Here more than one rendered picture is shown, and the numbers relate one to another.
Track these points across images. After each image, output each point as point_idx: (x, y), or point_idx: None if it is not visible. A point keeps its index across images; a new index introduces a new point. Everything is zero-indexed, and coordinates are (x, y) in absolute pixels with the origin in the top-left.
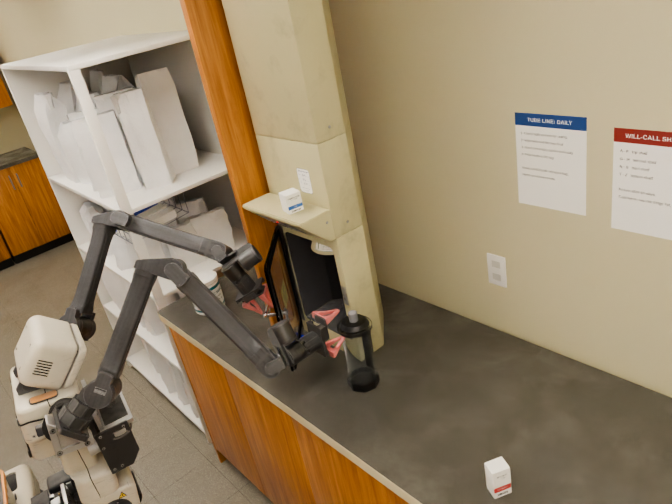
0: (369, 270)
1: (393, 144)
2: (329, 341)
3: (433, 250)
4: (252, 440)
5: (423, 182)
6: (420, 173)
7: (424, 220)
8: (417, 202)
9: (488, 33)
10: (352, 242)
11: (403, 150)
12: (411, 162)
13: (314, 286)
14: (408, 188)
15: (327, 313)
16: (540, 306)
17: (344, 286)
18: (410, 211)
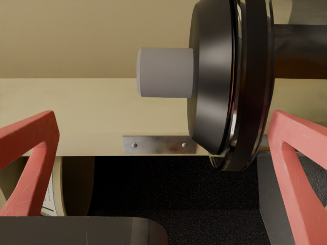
0: (122, 79)
1: (13, 71)
2: (298, 235)
3: (178, 16)
4: None
5: (55, 20)
6: (41, 24)
7: (125, 28)
8: (96, 38)
9: None
10: (1, 99)
11: (15, 53)
12: (29, 40)
13: (213, 243)
14: (77, 53)
15: (24, 199)
16: None
17: (120, 139)
18: (118, 56)
